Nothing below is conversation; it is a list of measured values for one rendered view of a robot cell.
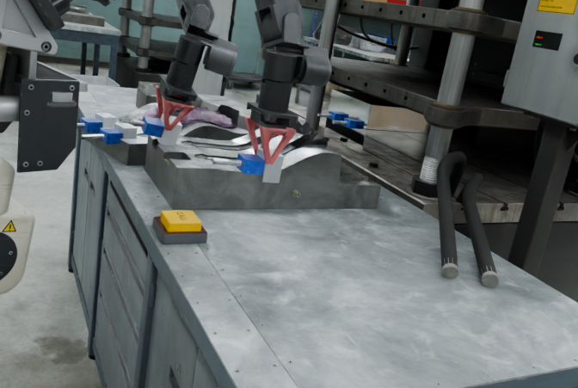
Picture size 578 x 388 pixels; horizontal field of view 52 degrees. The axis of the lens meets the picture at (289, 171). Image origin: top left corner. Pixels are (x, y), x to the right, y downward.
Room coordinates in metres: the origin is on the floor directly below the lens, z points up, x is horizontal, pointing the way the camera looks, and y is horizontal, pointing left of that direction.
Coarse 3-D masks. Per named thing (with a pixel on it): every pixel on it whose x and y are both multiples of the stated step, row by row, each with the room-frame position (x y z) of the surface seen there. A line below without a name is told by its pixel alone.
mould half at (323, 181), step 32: (160, 160) 1.23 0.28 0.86; (192, 160) 1.18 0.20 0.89; (288, 160) 1.26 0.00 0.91; (320, 160) 1.27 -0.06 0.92; (160, 192) 1.21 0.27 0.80; (192, 192) 1.13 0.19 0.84; (224, 192) 1.17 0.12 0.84; (256, 192) 1.20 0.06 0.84; (288, 192) 1.24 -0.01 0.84; (320, 192) 1.28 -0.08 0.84; (352, 192) 1.32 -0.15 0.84
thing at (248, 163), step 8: (256, 152) 1.11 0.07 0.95; (272, 152) 1.09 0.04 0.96; (216, 160) 1.04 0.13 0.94; (224, 160) 1.05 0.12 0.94; (232, 160) 1.06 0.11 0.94; (240, 160) 1.07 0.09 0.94; (248, 160) 1.05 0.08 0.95; (256, 160) 1.06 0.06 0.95; (264, 160) 1.07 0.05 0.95; (280, 160) 1.08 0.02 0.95; (240, 168) 1.07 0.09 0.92; (248, 168) 1.05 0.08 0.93; (256, 168) 1.06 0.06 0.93; (264, 168) 1.07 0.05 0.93; (272, 168) 1.07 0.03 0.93; (280, 168) 1.08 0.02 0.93; (256, 176) 1.09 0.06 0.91; (264, 176) 1.07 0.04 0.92; (272, 176) 1.07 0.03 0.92
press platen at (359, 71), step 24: (336, 72) 2.22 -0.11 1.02; (360, 72) 2.17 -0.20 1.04; (384, 72) 2.35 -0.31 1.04; (408, 72) 2.56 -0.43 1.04; (432, 72) 2.81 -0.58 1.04; (384, 96) 1.93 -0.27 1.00; (408, 96) 1.82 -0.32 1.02; (432, 96) 1.77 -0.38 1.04; (480, 96) 2.03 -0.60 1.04; (432, 120) 1.57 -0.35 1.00; (456, 120) 1.56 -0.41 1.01; (480, 120) 1.71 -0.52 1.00; (504, 120) 1.75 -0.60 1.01; (528, 120) 1.80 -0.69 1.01
